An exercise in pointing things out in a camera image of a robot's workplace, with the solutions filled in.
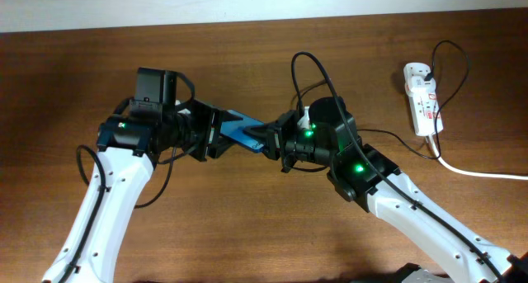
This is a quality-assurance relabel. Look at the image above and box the white power strip cord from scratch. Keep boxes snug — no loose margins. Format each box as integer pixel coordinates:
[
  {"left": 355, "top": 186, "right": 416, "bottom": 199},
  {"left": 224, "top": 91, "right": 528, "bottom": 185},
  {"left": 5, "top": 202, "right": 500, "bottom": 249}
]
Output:
[{"left": 427, "top": 134, "right": 528, "bottom": 182}]

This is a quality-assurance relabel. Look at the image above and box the black USB charging cable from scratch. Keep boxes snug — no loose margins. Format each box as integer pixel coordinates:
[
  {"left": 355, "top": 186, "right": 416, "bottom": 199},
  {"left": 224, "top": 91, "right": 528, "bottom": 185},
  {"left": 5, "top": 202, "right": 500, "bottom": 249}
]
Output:
[{"left": 289, "top": 40, "right": 471, "bottom": 161}]

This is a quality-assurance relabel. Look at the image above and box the white USB charger adapter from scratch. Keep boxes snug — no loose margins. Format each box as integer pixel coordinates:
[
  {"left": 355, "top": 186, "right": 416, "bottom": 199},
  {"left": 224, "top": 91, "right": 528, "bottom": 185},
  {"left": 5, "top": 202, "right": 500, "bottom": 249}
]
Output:
[{"left": 405, "top": 75, "right": 436, "bottom": 97}]

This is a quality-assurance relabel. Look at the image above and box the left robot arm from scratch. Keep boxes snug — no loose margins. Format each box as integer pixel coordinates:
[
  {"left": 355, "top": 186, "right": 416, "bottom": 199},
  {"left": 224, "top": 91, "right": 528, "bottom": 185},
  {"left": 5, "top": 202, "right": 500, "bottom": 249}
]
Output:
[{"left": 42, "top": 68, "right": 238, "bottom": 282}]

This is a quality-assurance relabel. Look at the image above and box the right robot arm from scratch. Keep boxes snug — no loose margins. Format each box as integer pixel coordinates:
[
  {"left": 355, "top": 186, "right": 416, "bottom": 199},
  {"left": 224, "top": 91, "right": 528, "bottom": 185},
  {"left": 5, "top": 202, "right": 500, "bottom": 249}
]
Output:
[{"left": 243, "top": 97, "right": 527, "bottom": 282}]

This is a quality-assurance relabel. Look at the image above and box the blue Galaxy smartphone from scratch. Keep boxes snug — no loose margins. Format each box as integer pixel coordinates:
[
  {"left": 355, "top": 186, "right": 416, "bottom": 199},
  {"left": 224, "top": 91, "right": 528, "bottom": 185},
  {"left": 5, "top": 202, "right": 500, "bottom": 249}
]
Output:
[{"left": 220, "top": 110, "right": 264, "bottom": 153}]

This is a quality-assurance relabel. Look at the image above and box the white power strip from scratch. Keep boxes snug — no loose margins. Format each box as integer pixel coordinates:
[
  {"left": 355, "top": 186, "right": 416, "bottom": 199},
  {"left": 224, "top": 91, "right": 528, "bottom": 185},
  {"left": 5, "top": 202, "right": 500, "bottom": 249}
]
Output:
[{"left": 403, "top": 63, "right": 443, "bottom": 137}]

